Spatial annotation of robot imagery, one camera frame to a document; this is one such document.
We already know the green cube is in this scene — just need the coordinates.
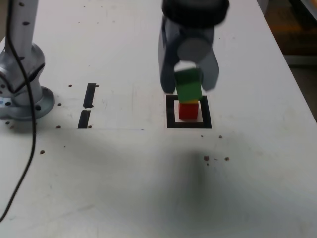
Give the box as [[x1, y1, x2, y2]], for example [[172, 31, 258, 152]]
[[174, 69, 203, 102]]

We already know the grey bar beside table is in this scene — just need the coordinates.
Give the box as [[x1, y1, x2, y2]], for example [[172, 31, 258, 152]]
[[284, 55, 317, 66]]

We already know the black tape strip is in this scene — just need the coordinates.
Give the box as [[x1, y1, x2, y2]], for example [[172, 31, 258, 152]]
[[77, 83, 97, 129]]

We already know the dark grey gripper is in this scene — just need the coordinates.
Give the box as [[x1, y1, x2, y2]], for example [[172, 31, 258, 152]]
[[158, 22, 220, 95]]

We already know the red cube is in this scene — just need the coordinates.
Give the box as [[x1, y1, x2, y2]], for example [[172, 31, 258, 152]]
[[178, 103, 199, 120]]

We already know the black tape square outline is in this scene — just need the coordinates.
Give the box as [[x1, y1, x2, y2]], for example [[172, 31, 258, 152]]
[[166, 95, 213, 129]]

